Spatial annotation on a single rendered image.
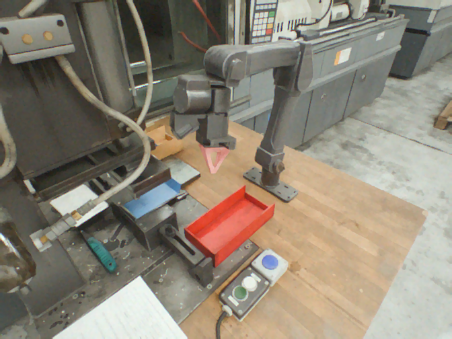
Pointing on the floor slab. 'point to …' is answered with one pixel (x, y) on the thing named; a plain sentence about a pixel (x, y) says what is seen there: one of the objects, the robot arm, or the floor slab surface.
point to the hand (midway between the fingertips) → (212, 169)
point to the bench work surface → (306, 245)
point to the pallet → (444, 117)
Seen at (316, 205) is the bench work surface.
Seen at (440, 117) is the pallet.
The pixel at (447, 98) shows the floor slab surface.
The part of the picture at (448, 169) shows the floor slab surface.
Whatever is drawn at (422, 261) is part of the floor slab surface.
